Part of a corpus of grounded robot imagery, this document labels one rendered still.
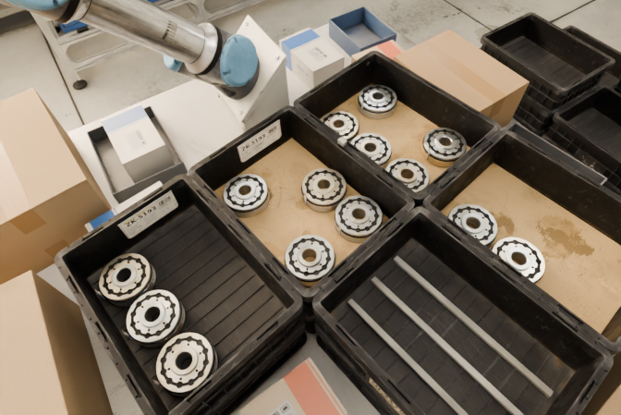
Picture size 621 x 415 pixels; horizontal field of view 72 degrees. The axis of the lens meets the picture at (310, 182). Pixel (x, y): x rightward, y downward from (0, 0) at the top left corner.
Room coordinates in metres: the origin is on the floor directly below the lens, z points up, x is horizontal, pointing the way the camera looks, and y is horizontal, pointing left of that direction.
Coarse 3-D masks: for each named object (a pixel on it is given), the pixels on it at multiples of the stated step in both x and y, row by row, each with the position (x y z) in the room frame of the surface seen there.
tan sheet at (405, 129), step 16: (352, 96) 0.88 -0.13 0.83; (352, 112) 0.82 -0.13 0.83; (400, 112) 0.81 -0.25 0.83; (416, 112) 0.81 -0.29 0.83; (368, 128) 0.76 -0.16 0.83; (384, 128) 0.76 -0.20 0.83; (400, 128) 0.75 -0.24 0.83; (416, 128) 0.75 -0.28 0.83; (432, 128) 0.74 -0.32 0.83; (400, 144) 0.70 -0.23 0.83; (416, 144) 0.70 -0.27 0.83; (416, 160) 0.65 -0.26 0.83; (432, 176) 0.59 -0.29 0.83
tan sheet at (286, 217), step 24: (288, 144) 0.72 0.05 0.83; (264, 168) 0.65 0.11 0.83; (288, 168) 0.64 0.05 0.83; (312, 168) 0.64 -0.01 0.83; (216, 192) 0.59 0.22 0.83; (288, 192) 0.57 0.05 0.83; (264, 216) 0.51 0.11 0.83; (288, 216) 0.51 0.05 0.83; (312, 216) 0.50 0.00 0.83; (384, 216) 0.49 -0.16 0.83; (264, 240) 0.45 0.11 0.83; (288, 240) 0.45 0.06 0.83; (336, 240) 0.44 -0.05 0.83; (336, 264) 0.38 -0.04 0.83
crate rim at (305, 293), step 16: (256, 128) 0.69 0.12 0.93; (320, 128) 0.68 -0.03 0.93; (336, 144) 0.63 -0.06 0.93; (208, 160) 0.60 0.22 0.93; (352, 160) 0.58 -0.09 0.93; (192, 176) 0.56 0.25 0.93; (208, 192) 0.52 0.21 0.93; (400, 192) 0.49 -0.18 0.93; (224, 208) 0.47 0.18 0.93; (240, 224) 0.44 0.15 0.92; (384, 224) 0.41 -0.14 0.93; (256, 240) 0.40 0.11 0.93; (368, 240) 0.38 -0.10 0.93; (272, 256) 0.36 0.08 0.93; (352, 256) 0.35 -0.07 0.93; (288, 272) 0.33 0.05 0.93; (336, 272) 0.32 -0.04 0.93; (304, 288) 0.29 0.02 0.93; (320, 288) 0.29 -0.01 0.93
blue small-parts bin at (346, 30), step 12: (348, 12) 1.38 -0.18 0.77; (360, 12) 1.41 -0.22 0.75; (336, 24) 1.36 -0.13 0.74; (348, 24) 1.39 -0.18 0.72; (360, 24) 1.40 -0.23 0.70; (372, 24) 1.36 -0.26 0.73; (384, 24) 1.30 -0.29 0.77; (336, 36) 1.30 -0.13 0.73; (348, 36) 1.34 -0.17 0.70; (360, 36) 1.33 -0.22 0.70; (372, 36) 1.33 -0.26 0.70; (384, 36) 1.29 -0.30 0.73; (348, 48) 1.23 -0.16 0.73; (360, 48) 1.17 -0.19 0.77
